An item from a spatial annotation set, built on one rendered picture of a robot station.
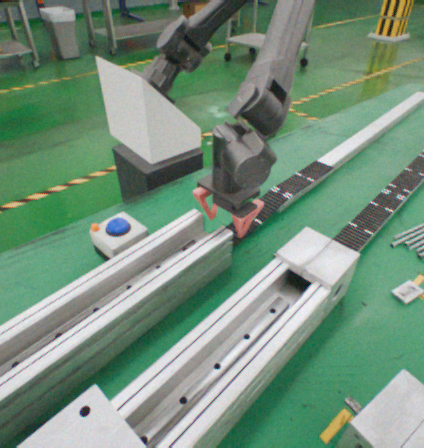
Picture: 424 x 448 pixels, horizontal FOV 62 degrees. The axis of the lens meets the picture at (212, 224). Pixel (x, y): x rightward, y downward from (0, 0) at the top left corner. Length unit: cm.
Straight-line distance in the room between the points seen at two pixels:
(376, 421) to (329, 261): 23
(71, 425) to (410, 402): 35
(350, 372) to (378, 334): 9
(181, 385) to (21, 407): 19
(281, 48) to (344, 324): 45
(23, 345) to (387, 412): 46
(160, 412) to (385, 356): 34
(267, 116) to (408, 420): 43
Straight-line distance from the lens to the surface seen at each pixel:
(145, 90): 92
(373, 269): 73
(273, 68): 59
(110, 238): 67
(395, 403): 47
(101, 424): 40
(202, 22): 95
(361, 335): 63
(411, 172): 101
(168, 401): 49
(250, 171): 52
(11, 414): 53
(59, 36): 544
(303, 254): 58
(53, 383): 53
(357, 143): 111
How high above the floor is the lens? 127
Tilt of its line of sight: 39 degrees down
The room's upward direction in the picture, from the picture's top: straight up
